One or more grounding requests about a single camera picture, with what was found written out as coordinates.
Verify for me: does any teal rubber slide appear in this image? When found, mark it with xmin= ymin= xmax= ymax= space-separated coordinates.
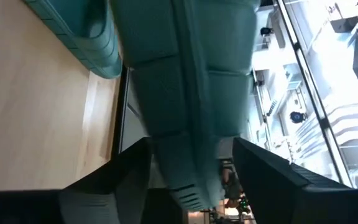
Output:
xmin=23 ymin=0 xmax=123 ymax=80
xmin=109 ymin=0 xmax=262 ymax=213

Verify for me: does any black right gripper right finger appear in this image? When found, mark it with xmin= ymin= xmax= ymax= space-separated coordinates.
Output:
xmin=232 ymin=136 xmax=358 ymax=224

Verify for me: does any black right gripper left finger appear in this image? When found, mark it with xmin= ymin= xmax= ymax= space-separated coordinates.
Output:
xmin=59 ymin=136 xmax=152 ymax=224

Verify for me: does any black ceiling track bar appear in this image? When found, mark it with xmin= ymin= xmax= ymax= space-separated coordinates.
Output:
xmin=273 ymin=0 xmax=354 ymax=189

